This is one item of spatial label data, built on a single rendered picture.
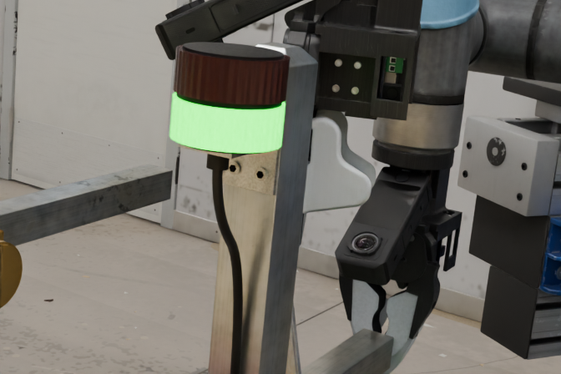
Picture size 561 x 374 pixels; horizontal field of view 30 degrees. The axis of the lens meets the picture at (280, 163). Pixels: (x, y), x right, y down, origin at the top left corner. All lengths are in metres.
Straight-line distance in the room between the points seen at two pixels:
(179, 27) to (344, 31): 0.11
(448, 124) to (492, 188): 0.39
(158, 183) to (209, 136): 0.48
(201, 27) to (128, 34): 3.47
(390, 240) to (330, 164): 0.20
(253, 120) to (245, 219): 0.09
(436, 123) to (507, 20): 0.13
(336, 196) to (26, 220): 0.30
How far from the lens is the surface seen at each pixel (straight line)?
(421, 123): 0.88
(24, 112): 4.57
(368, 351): 0.90
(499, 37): 0.95
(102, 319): 3.20
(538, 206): 1.23
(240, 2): 0.66
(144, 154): 4.13
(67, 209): 0.91
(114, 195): 0.96
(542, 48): 0.95
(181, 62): 0.54
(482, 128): 1.28
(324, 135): 0.66
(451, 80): 0.88
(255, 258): 0.60
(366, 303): 0.94
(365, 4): 0.66
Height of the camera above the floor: 1.21
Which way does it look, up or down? 13 degrees down
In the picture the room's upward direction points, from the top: 6 degrees clockwise
